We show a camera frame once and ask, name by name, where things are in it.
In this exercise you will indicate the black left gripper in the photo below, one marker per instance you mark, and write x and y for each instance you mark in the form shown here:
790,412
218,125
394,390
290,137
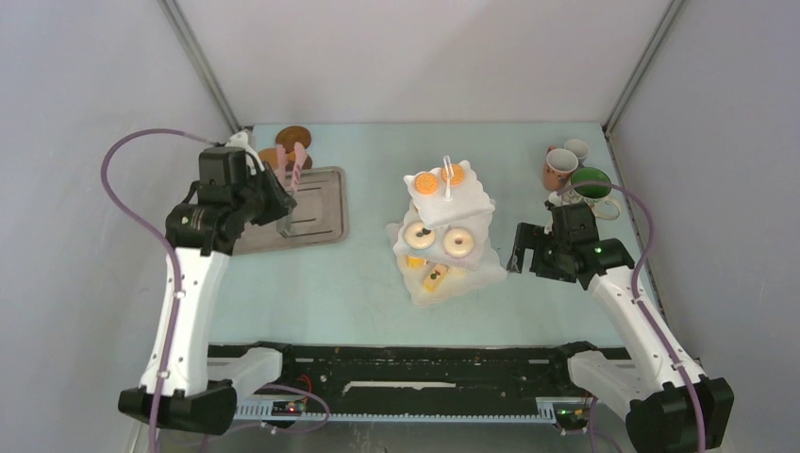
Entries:
282,201

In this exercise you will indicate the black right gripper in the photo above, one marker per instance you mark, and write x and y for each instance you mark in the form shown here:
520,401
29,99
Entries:
532,236

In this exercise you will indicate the white frosted donut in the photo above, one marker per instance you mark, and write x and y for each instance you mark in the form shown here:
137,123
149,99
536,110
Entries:
458,242

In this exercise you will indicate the white three-tier cake stand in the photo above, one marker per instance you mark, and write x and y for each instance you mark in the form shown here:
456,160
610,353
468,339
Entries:
466,205

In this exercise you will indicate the yellow cake with berries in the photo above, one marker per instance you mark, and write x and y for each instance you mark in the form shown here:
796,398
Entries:
434,278

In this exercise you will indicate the small orange round cookie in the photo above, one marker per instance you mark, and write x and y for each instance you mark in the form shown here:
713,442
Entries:
453,174

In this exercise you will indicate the white chocolate-hole donut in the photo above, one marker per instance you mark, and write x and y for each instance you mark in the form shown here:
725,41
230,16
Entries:
418,237

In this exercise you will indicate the yellow swirl roll cake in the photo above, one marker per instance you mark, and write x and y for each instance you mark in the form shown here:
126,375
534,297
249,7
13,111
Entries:
415,262

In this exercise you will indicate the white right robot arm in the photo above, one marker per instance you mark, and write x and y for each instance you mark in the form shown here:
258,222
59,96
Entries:
668,404

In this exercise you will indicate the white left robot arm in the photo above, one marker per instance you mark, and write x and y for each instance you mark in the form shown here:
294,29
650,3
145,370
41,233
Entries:
177,391

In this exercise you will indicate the light brown round coaster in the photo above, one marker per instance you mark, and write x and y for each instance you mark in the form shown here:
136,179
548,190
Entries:
269,157

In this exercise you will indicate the metal serving tray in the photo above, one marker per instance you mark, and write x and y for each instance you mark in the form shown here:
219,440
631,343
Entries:
321,216

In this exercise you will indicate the dark brown round coaster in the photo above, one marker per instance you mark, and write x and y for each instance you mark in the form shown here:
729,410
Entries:
291,135

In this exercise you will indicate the green-inside floral mug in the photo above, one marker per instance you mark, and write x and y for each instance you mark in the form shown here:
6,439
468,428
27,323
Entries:
591,186

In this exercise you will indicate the pink mug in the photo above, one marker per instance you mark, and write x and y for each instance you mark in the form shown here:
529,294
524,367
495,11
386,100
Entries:
559,165

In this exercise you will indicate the small white cup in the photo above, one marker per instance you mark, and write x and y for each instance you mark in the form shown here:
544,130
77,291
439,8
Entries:
579,148

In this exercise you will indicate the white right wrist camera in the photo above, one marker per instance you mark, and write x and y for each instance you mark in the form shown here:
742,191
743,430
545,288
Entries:
553,200

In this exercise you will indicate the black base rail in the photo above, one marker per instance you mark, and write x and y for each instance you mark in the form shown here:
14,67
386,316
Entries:
442,382

